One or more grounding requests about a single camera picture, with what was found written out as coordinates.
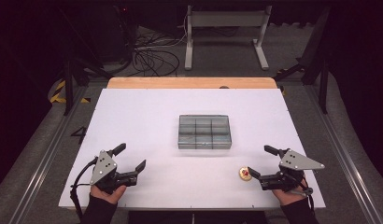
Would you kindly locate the person's left hand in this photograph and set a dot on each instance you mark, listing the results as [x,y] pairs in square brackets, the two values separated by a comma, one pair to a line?
[107,195]

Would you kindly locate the black equipment case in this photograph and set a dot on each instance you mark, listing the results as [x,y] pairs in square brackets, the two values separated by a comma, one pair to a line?
[115,31]

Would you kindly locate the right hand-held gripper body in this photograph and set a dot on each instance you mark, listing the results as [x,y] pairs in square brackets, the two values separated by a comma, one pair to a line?
[297,162]

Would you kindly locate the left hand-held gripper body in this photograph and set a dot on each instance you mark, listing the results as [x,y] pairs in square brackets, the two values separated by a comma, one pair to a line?
[102,168]

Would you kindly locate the grey metal floor rail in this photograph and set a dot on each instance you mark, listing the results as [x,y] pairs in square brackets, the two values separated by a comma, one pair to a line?
[46,158]
[342,149]

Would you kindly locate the clear plastic compartment box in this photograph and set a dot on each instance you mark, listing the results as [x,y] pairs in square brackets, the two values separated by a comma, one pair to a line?
[204,132]

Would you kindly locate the black tripod stand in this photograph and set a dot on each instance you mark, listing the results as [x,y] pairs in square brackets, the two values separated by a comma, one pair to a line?
[68,84]
[317,46]

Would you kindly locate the white board sheet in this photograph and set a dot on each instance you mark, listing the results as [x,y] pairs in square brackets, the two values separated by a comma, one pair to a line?
[192,183]

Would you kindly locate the round gold badge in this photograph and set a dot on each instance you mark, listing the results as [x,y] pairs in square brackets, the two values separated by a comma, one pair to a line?
[243,174]

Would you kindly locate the yellow black hazard tape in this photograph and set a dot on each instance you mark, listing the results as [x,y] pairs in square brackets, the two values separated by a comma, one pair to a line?
[57,93]

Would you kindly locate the grey metal stand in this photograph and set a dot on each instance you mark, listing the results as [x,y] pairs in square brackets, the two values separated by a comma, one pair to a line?
[225,19]

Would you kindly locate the person's right hand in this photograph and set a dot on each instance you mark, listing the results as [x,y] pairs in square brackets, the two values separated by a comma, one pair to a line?
[286,197]

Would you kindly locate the wooden table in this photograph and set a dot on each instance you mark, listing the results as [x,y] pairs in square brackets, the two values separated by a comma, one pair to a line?
[186,82]

